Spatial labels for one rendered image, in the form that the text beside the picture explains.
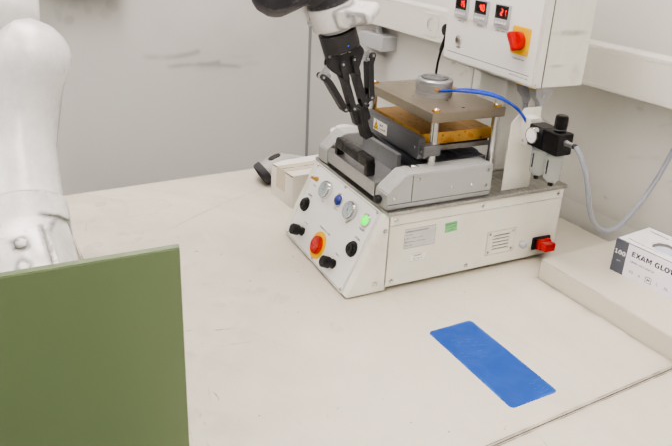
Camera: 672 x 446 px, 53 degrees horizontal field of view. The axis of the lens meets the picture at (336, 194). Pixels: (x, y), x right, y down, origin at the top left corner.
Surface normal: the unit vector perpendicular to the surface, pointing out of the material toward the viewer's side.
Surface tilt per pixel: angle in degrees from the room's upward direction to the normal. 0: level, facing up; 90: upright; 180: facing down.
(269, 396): 0
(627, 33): 90
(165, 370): 90
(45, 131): 79
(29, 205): 45
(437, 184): 90
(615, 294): 0
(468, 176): 90
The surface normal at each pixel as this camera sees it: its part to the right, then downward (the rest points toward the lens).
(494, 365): 0.04, -0.92
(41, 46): 0.62, -0.23
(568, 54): 0.43, 0.36
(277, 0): 0.00, 0.51
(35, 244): 0.47, -0.42
